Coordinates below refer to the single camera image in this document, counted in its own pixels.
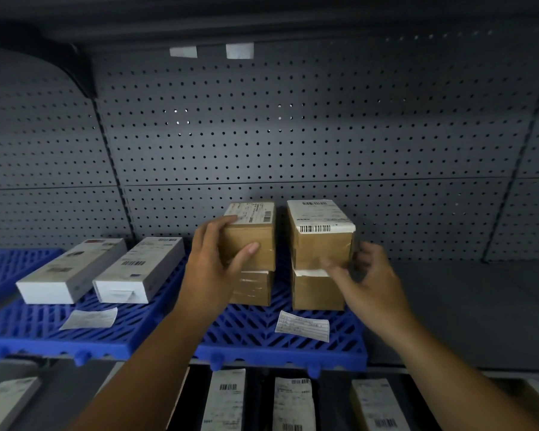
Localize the person's left hand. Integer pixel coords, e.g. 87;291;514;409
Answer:
176;215;260;324

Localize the person's right hand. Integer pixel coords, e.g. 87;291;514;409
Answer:
319;240;415;342

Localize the cardboard box with narrow label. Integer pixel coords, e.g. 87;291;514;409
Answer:
217;201;277;272

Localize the cardboard box with wide label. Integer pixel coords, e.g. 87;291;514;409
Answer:
286;199;357;271

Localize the person's right forearm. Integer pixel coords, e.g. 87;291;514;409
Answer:
369;312;539;431

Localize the person's left forearm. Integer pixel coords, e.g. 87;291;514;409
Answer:
69;305;217;431

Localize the brown cardboard box white tape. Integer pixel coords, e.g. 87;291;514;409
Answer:
290;266;347;311

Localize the taped brown cardboard box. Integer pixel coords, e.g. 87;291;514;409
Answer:
227;269;275;307

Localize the printed white paper slip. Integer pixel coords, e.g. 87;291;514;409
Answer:
274;310;331;344

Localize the large blue plastic grid mat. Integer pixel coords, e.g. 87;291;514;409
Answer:
0;247;370;378

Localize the white carton box barcode label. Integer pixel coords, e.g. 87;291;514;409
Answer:
93;237;186;305

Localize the brown parcel with white label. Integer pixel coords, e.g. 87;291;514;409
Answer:
349;378;412;431

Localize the white labelled parcel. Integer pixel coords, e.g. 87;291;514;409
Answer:
0;376;42;431
272;377;318;431
200;368;247;431

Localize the grey pegboard back panel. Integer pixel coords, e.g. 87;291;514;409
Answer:
0;22;539;265

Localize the blank white paper slip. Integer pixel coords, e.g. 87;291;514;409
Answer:
59;307;119;331

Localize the long white carton box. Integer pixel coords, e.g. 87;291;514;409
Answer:
16;238;128;305

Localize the large white shelf tag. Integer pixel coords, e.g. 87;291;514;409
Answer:
225;42;255;60

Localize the small blue plastic grid mat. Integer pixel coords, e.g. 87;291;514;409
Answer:
0;248;64;311

